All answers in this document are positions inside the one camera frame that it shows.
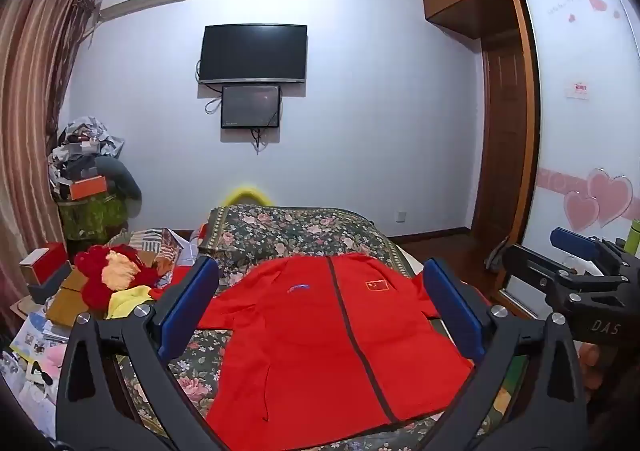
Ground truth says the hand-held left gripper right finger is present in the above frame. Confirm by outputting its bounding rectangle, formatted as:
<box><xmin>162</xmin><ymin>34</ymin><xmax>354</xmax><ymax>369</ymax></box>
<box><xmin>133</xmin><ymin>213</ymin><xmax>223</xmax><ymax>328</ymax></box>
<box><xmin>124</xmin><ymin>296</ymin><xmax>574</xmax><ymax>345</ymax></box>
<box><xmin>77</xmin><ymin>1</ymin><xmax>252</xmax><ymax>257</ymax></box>
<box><xmin>415</xmin><ymin>258</ymin><xmax>588</xmax><ymax>451</ymax></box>

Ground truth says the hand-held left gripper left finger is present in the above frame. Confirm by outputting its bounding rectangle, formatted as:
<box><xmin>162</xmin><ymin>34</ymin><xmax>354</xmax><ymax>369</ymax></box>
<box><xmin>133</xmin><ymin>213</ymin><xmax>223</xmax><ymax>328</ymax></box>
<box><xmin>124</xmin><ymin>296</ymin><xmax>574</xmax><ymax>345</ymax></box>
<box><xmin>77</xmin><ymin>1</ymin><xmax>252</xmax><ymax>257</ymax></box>
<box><xmin>55</xmin><ymin>255</ymin><xmax>231</xmax><ymax>451</ymax></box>

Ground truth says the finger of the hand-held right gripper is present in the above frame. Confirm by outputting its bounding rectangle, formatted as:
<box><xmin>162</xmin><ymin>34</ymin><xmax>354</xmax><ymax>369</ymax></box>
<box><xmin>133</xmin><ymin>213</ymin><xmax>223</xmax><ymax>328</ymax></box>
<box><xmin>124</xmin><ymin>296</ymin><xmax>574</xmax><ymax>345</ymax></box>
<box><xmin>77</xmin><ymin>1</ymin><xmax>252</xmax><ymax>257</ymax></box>
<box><xmin>550</xmin><ymin>227</ymin><xmax>640</xmax><ymax>277</ymax></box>
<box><xmin>501</xmin><ymin>243</ymin><xmax>631</xmax><ymax>304</ymax></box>

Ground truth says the red zip jacket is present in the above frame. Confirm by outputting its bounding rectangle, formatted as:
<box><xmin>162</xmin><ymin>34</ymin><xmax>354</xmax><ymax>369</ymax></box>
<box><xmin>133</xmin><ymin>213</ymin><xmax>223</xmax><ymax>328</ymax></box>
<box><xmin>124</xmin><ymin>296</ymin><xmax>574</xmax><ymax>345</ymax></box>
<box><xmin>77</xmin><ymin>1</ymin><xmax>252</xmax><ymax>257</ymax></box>
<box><xmin>170</xmin><ymin>253</ymin><xmax>476</xmax><ymax>451</ymax></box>

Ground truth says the person's right hand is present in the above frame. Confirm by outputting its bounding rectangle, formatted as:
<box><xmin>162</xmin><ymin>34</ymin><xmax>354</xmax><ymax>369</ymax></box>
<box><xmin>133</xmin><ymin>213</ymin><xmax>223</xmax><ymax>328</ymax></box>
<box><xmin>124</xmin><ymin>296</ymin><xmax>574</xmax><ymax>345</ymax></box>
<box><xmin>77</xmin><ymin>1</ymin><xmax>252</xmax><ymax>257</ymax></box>
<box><xmin>579</xmin><ymin>345</ymin><xmax>607</xmax><ymax>394</ymax></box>

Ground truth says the dark object by door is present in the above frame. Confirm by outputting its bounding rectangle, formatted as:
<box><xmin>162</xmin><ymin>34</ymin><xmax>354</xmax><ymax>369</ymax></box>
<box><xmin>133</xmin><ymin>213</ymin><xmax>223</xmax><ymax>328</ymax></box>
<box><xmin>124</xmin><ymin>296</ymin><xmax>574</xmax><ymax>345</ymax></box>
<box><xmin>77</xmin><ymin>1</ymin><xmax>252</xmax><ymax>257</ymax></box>
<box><xmin>484</xmin><ymin>237</ymin><xmax>507</xmax><ymax>274</ymax></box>

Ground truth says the patchwork printed bag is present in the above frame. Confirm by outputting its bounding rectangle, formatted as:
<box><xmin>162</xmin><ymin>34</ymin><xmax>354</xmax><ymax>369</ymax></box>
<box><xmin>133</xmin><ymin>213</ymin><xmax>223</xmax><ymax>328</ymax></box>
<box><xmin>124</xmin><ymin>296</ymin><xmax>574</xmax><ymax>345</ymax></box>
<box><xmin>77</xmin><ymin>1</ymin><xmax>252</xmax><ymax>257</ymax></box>
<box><xmin>124</xmin><ymin>228</ymin><xmax>192</xmax><ymax>274</ymax></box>

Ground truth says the yellow cloth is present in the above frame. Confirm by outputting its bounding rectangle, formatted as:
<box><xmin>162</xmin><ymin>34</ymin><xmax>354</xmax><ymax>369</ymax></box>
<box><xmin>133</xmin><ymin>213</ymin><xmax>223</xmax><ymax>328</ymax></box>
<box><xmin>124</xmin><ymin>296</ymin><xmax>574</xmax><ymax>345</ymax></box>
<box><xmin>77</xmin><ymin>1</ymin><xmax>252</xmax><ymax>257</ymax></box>
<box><xmin>105</xmin><ymin>285</ymin><xmax>154</xmax><ymax>320</ymax></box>

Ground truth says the red plush toy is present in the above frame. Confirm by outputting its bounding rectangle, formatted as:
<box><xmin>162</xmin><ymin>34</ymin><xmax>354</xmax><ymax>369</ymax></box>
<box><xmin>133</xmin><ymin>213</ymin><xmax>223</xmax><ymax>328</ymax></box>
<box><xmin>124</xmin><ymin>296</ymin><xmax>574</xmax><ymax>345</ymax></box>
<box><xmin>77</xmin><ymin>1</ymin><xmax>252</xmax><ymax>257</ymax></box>
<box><xmin>74</xmin><ymin>243</ymin><xmax>174</xmax><ymax>310</ymax></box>

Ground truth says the brown cardboard box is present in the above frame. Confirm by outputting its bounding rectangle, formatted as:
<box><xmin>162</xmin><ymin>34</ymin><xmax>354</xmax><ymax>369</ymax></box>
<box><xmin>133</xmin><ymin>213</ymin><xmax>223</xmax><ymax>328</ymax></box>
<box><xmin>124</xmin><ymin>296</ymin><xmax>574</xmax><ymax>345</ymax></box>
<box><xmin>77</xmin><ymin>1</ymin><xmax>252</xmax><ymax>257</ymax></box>
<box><xmin>46</xmin><ymin>271</ymin><xmax>102</xmax><ymax>328</ymax></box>

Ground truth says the green floral bedspread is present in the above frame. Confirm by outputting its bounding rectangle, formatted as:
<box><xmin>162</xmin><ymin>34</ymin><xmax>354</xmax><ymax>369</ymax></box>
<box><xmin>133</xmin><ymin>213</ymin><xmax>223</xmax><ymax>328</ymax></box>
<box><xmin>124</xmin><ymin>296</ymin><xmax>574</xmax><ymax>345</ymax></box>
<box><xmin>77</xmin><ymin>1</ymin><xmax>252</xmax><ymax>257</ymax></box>
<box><xmin>115</xmin><ymin>203</ymin><xmax>531</xmax><ymax>451</ymax></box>

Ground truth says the green patterned cloth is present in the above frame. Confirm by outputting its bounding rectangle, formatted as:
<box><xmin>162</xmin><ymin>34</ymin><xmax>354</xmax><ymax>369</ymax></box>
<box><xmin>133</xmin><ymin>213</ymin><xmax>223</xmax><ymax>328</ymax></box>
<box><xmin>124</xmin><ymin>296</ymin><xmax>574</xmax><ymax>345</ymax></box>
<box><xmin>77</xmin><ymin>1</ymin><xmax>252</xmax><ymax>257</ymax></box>
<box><xmin>57</xmin><ymin>193</ymin><xmax>132</xmax><ymax>245</ymax></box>

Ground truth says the grey plush cushion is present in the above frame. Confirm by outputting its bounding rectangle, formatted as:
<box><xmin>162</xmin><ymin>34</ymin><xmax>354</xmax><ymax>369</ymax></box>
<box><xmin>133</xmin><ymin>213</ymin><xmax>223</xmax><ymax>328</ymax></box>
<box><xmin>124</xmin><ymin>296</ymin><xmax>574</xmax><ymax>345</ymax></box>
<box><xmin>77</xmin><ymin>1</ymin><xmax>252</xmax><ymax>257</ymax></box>
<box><xmin>97</xmin><ymin>156</ymin><xmax>144</xmax><ymax>202</ymax></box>

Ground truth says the orange box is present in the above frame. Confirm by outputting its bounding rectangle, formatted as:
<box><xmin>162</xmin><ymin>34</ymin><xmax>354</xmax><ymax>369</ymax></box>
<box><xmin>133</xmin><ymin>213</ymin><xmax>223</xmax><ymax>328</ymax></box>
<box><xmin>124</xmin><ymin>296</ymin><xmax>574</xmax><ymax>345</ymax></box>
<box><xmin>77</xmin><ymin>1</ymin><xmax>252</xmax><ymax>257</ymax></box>
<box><xmin>70</xmin><ymin>176</ymin><xmax>109</xmax><ymax>202</ymax></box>

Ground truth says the red box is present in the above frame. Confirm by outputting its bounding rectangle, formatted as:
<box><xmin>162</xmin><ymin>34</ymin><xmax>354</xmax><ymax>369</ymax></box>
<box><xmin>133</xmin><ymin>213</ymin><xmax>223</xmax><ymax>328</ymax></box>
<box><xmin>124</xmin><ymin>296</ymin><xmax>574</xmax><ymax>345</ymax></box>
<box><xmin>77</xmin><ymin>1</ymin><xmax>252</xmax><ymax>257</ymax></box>
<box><xmin>20</xmin><ymin>241</ymin><xmax>69</xmax><ymax>285</ymax></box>

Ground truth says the pile of magazines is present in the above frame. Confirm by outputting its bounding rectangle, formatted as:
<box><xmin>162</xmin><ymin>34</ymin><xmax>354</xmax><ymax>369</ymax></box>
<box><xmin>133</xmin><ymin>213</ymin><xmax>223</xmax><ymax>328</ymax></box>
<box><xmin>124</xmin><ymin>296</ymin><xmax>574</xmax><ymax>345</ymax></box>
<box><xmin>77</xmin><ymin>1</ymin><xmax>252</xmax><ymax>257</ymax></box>
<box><xmin>7</xmin><ymin>308</ymin><xmax>71</xmax><ymax>412</ymax></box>

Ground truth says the pile of silver clutter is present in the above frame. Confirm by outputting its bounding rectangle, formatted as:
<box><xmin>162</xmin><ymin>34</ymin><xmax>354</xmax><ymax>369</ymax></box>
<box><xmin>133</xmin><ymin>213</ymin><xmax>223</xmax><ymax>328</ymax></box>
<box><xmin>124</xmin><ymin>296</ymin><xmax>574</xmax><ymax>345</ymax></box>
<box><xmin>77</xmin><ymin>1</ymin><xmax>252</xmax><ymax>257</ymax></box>
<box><xmin>49</xmin><ymin>115</ymin><xmax>126</xmax><ymax>182</ymax></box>

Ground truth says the striped brown curtain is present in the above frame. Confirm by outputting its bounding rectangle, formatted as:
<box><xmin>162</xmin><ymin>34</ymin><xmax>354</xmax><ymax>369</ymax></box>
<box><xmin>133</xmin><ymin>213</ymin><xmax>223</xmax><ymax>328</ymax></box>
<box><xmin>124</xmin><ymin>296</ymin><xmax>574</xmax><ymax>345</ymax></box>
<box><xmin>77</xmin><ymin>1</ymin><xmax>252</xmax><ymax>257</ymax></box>
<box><xmin>0</xmin><ymin>0</ymin><xmax>101</xmax><ymax>332</ymax></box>

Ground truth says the yellow ring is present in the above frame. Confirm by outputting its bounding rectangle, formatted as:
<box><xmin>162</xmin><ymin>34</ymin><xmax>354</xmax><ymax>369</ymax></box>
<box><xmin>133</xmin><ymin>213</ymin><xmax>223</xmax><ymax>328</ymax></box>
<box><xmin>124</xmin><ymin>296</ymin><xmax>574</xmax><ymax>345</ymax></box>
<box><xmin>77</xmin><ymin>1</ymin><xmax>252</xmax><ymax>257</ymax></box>
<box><xmin>222</xmin><ymin>185</ymin><xmax>274</xmax><ymax>207</ymax></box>

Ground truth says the small black wall monitor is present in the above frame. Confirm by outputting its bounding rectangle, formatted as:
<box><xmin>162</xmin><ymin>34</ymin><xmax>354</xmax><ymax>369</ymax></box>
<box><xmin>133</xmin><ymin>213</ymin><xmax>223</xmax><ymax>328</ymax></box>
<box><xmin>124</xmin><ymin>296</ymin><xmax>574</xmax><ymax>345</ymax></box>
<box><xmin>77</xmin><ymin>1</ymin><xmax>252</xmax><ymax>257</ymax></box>
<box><xmin>221</xmin><ymin>84</ymin><xmax>282</xmax><ymax>130</ymax></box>

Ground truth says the black wall television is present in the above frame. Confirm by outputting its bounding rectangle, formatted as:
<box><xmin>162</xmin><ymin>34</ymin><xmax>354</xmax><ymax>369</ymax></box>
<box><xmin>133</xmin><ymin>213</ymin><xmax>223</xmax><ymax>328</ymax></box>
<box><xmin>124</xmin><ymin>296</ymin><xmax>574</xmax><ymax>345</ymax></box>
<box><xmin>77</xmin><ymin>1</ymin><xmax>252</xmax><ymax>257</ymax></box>
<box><xmin>198</xmin><ymin>23</ymin><xmax>308</xmax><ymax>84</ymax></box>

